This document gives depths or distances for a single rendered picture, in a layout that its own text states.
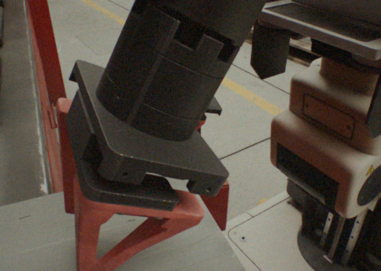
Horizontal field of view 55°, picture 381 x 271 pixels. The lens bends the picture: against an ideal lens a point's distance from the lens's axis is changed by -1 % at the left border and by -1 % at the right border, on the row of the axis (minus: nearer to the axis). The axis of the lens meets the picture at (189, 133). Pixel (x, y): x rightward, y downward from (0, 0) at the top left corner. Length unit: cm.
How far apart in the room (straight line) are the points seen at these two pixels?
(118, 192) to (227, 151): 189
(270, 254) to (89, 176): 107
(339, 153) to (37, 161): 52
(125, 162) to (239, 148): 194
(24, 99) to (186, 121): 61
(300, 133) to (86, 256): 62
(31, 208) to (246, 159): 174
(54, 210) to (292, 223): 107
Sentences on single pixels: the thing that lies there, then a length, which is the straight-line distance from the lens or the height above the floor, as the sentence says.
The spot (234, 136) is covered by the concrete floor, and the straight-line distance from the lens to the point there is 217.
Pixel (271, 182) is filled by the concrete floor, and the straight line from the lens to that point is 188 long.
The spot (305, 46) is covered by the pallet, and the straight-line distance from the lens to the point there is 320.
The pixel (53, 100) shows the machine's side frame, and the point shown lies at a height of 5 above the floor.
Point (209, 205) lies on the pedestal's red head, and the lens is 68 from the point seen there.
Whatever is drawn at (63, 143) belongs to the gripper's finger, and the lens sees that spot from 24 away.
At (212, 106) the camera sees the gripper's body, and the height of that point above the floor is 86.
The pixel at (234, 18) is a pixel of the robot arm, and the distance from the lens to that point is 17.
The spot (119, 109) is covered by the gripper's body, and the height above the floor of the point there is 112.
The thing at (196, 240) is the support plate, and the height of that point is 100.
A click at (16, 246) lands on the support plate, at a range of 30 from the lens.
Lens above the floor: 121
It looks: 34 degrees down
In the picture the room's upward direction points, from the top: straight up
